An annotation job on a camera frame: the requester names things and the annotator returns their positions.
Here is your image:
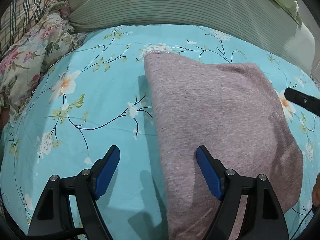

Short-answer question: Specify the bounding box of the turquoise floral bed sheet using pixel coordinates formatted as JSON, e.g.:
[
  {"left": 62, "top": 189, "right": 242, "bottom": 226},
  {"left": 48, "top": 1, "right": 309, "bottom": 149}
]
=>
[{"left": 1, "top": 24, "right": 319, "bottom": 239}]

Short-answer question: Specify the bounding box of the green striped bolster pillow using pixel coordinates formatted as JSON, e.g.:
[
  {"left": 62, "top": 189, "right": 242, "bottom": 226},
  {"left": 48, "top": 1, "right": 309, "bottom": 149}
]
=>
[{"left": 67, "top": 0, "right": 315, "bottom": 73}]

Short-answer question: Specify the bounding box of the person's right hand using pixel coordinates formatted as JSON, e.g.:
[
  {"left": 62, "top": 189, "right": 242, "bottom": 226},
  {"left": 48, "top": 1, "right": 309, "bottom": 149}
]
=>
[{"left": 312, "top": 180, "right": 320, "bottom": 207}]

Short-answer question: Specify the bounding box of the plaid checked blanket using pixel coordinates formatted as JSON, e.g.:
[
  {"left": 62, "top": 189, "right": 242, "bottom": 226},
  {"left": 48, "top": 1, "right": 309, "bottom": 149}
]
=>
[{"left": 1, "top": 0, "right": 59, "bottom": 57}]

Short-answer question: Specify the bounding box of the mauve knit shirt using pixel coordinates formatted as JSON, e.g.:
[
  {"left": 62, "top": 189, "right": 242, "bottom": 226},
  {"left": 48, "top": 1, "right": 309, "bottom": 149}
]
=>
[{"left": 144, "top": 52, "right": 303, "bottom": 239}]

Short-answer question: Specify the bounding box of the pink floral pillow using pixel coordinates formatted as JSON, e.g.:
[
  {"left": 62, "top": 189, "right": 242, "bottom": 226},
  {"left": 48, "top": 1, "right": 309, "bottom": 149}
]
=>
[{"left": 1, "top": 1, "right": 86, "bottom": 121}]

